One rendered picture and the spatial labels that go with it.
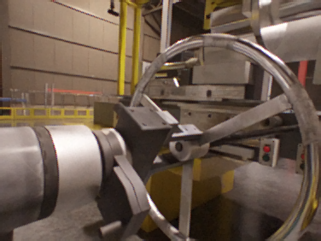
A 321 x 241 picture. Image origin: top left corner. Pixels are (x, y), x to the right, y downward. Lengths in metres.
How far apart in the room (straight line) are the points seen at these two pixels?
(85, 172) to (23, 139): 0.06
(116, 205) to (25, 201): 0.08
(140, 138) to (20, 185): 0.12
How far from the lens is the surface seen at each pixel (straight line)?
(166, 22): 11.96
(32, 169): 0.20
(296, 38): 1.52
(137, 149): 0.26
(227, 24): 1.36
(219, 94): 1.67
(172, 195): 1.76
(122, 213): 0.23
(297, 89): 0.31
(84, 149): 0.22
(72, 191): 0.22
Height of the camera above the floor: 0.94
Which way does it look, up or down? 5 degrees down
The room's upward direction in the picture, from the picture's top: 3 degrees clockwise
